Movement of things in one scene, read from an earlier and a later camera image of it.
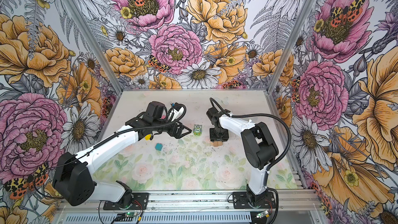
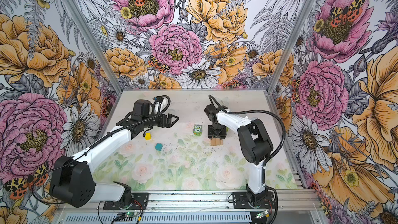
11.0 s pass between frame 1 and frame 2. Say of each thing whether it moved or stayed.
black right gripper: stayed
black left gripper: moved
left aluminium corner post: stayed
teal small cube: stayed
